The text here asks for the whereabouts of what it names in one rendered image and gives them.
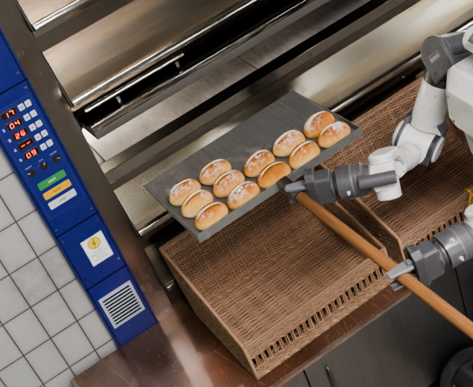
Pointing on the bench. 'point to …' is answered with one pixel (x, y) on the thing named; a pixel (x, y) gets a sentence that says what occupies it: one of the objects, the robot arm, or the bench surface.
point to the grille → (121, 304)
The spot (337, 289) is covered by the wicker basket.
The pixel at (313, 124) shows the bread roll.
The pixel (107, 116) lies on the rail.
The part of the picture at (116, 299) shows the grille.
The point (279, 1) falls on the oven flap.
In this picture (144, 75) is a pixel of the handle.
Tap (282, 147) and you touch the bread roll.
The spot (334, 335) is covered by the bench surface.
